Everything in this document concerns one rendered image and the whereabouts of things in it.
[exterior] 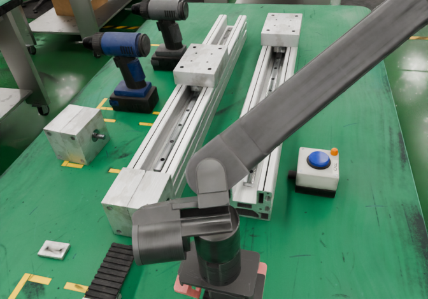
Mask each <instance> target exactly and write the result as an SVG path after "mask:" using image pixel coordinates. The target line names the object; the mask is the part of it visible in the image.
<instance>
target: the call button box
mask: <svg viewBox="0 0 428 299"><path fill-rule="evenodd" d="M314 151H322V152H325V153H326V154H327V155H328V156H329V159H330V160H329V164H328V165H327V166H323V167H317V166H314V165H312V164H311V163H310V162H309V155H310V154H311V153H312V152H314ZM288 178H289V179H296V185H295V193H301V194H310V195H315V196H323V197H328V198H334V197H335V195H336V190H337V186H338V181H339V153H338V155H337V156H332V155H331V151H330V150H321V149H311V148H304V147H300V149H299V157H298V162H297V171H292V170H289V174H288Z"/></svg>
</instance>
